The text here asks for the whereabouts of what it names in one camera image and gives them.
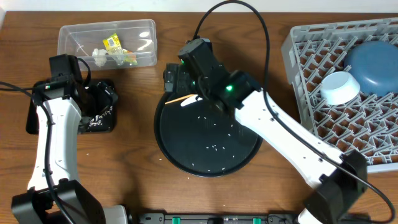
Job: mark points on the white tissue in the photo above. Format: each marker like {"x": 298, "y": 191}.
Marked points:
{"x": 99, "y": 56}

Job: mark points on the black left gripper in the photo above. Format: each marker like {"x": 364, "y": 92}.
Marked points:
{"x": 101, "y": 101}

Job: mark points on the black rectangular waste tray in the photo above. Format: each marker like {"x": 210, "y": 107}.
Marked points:
{"x": 104, "y": 94}

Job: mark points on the grey dishwasher rack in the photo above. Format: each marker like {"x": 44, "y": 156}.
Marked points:
{"x": 367, "y": 123}

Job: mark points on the wooden chopstick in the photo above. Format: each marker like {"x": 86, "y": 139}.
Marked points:
{"x": 179, "y": 99}

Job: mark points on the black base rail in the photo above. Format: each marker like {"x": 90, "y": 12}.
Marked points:
{"x": 160, "y": 218}

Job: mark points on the white plastic spoon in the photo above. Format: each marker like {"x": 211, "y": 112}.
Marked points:
{"x": 190, "y": 100}

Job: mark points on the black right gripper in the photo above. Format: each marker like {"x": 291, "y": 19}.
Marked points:
{"x": 171, "y": 82}

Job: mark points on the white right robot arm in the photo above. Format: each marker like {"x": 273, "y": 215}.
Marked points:
{"x": 338, "y": 180}

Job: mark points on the light blue small bowl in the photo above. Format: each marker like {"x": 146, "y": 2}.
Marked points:
{"x": 339, "y": 87}

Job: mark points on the clear plastic bin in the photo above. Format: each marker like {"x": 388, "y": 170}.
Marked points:
{"x": 137, "y": 36}

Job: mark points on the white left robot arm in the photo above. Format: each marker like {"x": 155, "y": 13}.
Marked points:
{"x": 66, "y": 105}

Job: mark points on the pile of rice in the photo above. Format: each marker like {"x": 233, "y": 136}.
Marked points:
{"x": 103, "y": 119}

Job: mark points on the yellow snack wrapper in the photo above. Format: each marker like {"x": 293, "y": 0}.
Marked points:
{"x": 120, "y": 55}

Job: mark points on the round black serving tray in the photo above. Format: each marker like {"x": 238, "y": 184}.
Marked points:
{"x": 200, "y": 140}

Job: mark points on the large dark blue bowl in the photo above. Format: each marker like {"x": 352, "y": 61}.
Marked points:
{"x": 374, "y": 66}

